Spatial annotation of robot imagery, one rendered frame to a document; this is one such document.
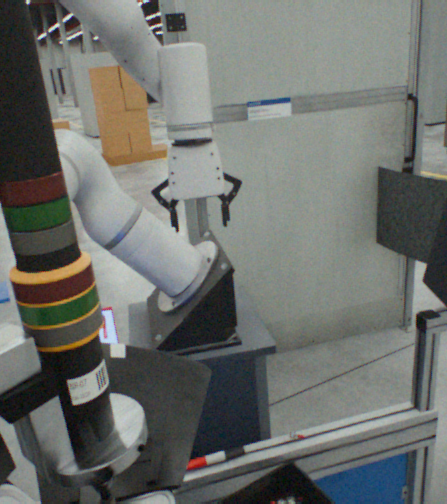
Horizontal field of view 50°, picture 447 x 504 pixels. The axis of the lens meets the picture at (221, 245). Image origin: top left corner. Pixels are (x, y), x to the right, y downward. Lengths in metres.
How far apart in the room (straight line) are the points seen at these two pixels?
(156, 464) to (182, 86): 0.60
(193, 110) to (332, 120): 1.52
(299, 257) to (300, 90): 0.80
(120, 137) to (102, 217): 7.56
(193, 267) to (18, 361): 0.77
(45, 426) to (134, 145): 8.35
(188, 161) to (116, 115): 7.61
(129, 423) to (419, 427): 0.75
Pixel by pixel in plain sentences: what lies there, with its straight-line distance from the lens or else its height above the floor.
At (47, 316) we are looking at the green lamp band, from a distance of 0.27.
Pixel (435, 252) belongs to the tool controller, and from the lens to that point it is 0.92.
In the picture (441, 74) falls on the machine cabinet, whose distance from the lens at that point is 10.17.
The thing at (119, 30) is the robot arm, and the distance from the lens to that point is 0.84.
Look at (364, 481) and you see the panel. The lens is 1.05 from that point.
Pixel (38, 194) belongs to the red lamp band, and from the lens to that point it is 0.25.
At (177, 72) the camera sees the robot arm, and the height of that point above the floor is 1.48.
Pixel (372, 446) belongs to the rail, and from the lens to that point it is 0.97.
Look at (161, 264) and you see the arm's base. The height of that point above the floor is 1.11.
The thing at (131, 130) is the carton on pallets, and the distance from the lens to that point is 8.55.
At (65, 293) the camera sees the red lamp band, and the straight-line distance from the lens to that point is 0.26.
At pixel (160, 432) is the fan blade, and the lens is 0.46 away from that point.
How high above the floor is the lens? 1.49
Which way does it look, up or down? 21 degrees down
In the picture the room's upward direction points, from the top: 5 degrees counter-clockwise
